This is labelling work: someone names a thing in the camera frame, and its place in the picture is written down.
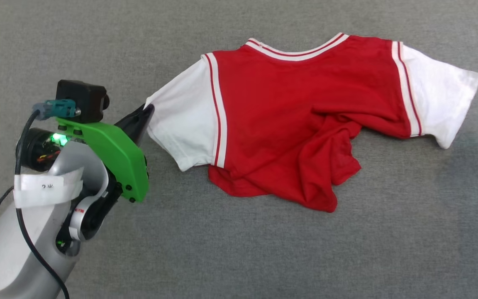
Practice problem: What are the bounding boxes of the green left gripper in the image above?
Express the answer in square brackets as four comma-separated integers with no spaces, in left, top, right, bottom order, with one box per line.
[17,103,155,204]

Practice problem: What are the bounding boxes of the red and white jersey shirt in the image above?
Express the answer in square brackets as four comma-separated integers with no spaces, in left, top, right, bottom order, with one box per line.
[144,32,478,213]

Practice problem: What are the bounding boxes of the white paper label tape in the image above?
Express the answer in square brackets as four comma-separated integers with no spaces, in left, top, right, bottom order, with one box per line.
[13,167,84,208]

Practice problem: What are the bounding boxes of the black cable with teal plug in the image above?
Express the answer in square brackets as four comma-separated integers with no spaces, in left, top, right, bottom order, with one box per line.
[0,99,78,299]

